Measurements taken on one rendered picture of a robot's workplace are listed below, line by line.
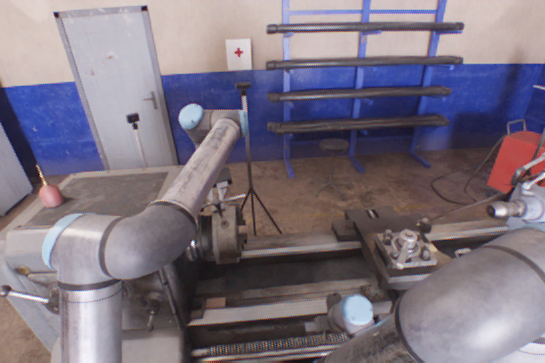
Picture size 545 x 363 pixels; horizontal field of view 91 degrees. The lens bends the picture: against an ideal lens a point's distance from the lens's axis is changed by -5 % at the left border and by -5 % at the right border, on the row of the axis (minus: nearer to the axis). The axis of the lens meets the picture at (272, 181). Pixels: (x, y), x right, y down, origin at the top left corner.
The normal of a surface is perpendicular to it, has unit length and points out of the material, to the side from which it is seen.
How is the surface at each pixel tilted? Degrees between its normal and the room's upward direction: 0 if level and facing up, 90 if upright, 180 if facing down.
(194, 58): 90
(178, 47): 90
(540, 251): 5
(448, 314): 55
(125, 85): 90
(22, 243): 45
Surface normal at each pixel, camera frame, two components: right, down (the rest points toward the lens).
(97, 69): 0.09, 0.49
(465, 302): -0.63, -0.44
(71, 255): -0.11, 0.07
